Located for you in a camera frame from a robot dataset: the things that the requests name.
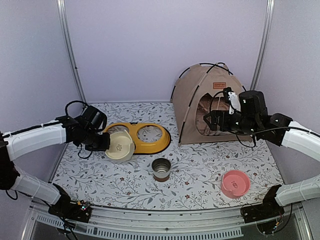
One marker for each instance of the pink pet bowl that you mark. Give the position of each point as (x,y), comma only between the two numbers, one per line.
(235,184)

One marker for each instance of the steel cup with brown base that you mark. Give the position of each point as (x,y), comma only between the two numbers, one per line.
(161,169)

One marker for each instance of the beige pet tent fabric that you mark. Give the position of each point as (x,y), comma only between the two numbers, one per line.
(191,96)

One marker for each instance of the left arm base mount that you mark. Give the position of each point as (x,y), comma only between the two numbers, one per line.
(78,211)

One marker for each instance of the cream pet bowl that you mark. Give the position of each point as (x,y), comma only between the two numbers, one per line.
(121,147)

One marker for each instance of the aluminium front rail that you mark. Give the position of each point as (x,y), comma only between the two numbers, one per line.
(109,223)

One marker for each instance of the aluminium frame post left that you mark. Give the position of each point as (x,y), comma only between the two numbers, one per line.
(61,7)

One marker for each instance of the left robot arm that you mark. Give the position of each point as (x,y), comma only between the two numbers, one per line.
(86,130)

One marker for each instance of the beige patterned pet pillow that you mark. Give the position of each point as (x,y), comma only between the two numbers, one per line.
(203,108)

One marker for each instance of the aluminium frame post right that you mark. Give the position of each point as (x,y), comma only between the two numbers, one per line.
(266,30)

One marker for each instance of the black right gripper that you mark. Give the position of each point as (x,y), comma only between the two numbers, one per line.
(216,114)

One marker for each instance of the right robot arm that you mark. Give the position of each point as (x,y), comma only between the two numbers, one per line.
(248,116)

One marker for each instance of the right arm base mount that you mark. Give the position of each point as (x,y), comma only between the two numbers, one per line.
(263,211)

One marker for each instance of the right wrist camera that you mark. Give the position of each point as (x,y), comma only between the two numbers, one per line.
(232,99)

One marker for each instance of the yellow double bowl holder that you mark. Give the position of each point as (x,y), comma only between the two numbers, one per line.
(148,138)

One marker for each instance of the aluminium frame post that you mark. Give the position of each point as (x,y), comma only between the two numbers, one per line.
(61,7)
(266,30)

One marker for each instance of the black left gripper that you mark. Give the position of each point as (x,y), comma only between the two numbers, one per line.
(104,146)

